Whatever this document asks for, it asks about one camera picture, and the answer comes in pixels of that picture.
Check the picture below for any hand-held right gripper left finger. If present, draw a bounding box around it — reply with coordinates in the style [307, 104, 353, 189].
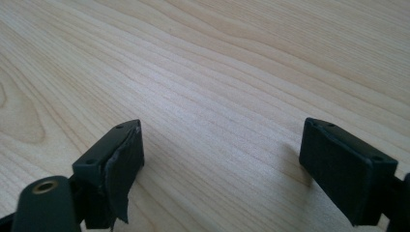
[72, 119, 145, 230]

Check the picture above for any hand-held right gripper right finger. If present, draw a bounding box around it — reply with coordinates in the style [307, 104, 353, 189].
[298, 117, 399, 227]

